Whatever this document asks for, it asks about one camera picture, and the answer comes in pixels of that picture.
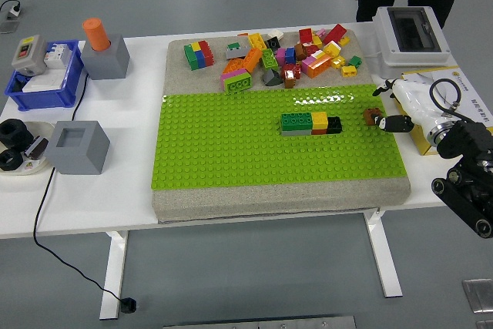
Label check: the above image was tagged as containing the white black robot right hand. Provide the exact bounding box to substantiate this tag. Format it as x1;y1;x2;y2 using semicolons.
372;78;444;136

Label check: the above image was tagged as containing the yellow white building brick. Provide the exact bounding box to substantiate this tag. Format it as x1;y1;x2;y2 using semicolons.
322;41;342;58

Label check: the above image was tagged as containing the large orange building brick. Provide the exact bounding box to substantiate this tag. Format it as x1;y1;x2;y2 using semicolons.
306;52;333;79

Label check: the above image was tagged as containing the long red building brick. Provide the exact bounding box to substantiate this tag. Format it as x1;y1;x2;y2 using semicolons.
322;23;348;46

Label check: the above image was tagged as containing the dark red building brick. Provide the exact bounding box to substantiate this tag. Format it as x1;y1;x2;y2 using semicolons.
280;63;303;81

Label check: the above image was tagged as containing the dark grey sloped brick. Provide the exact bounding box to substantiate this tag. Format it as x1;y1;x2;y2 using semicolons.
261;68;283;88

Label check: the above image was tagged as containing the long orange building brick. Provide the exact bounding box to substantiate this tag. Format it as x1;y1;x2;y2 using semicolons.
242;48;264;73

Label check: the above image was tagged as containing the large lime building brick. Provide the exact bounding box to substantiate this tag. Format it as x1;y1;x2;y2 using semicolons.
224;74;253;95

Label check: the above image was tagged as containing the large pink building brick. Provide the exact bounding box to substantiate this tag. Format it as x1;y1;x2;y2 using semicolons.
220;67;252;89

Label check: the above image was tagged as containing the green studded baseplate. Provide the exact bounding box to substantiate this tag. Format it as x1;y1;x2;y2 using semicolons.
151;82;408;191

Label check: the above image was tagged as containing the yellow white cardboard box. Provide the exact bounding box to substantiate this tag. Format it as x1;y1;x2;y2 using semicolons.
399;66;493;157

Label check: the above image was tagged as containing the white table leg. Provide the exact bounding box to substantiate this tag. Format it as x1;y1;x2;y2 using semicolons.
99;230;130;321
362;208;404;300

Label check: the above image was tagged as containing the grey-brown foam mat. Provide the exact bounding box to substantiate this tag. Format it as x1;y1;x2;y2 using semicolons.
152;22;412;225

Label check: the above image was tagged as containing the long metal floor plate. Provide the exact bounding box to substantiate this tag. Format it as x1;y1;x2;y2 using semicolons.
163;314;357;329

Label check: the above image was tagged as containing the grey cube holder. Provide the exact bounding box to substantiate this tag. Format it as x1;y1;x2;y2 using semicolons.
45;120;112;176
80;32;132;81

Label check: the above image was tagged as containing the orange cylinder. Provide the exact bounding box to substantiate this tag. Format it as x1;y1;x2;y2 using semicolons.
82;17;112;53

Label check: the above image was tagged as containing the white circuit breaker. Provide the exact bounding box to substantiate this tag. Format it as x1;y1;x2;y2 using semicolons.
43;42;71;70

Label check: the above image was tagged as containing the blue plastic bin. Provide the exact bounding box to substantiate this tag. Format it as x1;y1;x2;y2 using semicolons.
4;39;86;112

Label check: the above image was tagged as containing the brown silver small part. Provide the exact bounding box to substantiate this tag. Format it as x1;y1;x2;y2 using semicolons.
24;135;50;161

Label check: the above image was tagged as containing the large black nut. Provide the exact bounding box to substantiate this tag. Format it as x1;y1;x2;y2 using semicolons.
0;118;35;149

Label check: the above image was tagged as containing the floor socket with plug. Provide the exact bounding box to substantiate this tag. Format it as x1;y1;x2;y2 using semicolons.
0;0;25;20

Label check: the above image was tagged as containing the small black nut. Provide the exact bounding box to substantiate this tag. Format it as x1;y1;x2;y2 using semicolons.
0;149;25;172

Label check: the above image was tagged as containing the white electrical enclosure box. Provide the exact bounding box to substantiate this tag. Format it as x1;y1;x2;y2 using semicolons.
371;5;451;80

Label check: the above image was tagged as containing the white flat switch panel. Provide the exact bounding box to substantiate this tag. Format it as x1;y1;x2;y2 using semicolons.
22;74;65;93

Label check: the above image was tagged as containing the grey switch box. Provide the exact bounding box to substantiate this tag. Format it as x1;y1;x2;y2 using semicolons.
11;34;49;76

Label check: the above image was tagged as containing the black power cord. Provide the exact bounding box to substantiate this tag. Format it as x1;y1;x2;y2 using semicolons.
32;69;129;304

